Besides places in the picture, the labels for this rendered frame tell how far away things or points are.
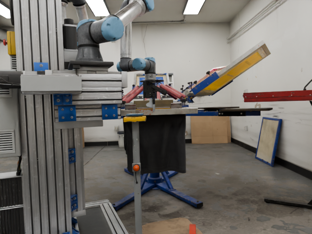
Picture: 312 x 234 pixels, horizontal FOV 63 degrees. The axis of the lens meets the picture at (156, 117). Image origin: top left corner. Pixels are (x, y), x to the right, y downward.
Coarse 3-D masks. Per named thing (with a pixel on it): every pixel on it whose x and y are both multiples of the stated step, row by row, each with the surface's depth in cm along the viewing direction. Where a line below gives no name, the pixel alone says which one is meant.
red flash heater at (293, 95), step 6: (306, 90) 217; (246, 96) 241; (252, 96) 238; (258, 96) 236; (264, 96) 233; (270, 96) 231; (276, 96) 228; (282, 96) 226; (288, 96) 224; (294, 96) 221; (300, 96) 220; (306, 96) 217
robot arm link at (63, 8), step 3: (63, 0) 183; (66, 0) 185; (63, 3) 184; (66, 3) 186; (63, 6) 185; (66, 6) 189; (63, 9) 185; (63, 12) 185; (63, 15) 185; (63, 18) 185; (63, 21) 185
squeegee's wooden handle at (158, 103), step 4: (140, 100) 231; (144, 100) 230; (148, 100) 230; (156, 100) 230; (160, 100) 230; (164, 100) 230; (168, 100) 230; (172, 100) 230; (136, 104) 230; (140, 104) 230; (144, 104) 230; (156, 104) 230; (160, 104) 231; (164, 104) 231; (168, 104) 231; (136, 108) 230
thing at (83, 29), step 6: (78, 24) 138; (84, 24) 136; (90, 24) 135; (78, 30) 138; (84, 30) 136; (90, 30) 134; (78, 36) 139; (84, 36) 136; (90, 36) 135; (78, 42) 139; (84, 42) 137; (90, 42) 137; (96, 42) 138
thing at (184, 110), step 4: (184, 108) 173; (188, 108) 172; (192, 108) 172; (196, 108) 172; (124, 112) 171; (128, 112) 171; (132, 112) 171; (136, 112) 171; (140, 112) 171; (144, 112) 172; (148, 112) 172; (152, 112) 172; (156, 112) 172; (160, 112) 172; (164, 112) 172; (168, 112) 172; (172, 112) 172; (176, 112) 172; (180, 112) 172; (184, 112) 172; (188, 112) 172; (192, 112) 172; (196, 112) 172
